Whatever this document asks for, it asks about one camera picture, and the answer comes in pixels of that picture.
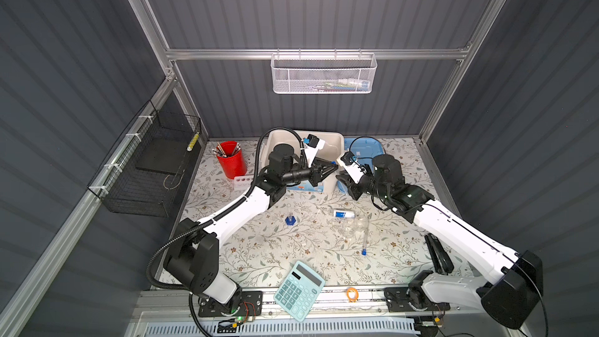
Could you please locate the white test tube rack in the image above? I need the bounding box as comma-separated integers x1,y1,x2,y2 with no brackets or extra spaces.
232,174,254,191

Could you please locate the teal desk calculator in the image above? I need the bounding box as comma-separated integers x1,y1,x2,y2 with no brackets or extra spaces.
274,261,325,322

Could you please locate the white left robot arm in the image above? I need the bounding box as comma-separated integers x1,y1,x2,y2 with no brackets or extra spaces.
145,130,338,314

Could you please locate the white wire mesh basket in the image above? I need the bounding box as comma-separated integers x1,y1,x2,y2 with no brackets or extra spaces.
270,52,377,95

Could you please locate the red ribbed plastic cup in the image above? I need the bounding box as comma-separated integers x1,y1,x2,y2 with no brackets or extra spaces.
215,140,247,179

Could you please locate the small blue-based flask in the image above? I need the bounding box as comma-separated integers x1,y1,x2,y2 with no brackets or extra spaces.
285,210,296,226

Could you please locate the white blue labelled bottle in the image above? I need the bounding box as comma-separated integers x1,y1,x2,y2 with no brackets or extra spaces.
333,209,356,219

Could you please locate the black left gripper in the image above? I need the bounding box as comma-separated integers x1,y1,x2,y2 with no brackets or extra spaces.
281,158,337,188

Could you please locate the black stapler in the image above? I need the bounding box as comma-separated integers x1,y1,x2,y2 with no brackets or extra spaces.
424,233,455,275

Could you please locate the black wire wall basket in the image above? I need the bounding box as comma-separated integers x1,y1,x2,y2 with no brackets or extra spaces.
88,101,202,218

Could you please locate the blue plastic bin lid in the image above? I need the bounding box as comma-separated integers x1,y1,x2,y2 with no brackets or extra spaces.
338,136,386,196

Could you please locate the beige plastic storage bin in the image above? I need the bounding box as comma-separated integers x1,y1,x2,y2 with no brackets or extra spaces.
260,129,344,194

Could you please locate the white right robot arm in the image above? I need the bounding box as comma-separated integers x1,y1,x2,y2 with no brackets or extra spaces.
337,151,544,330

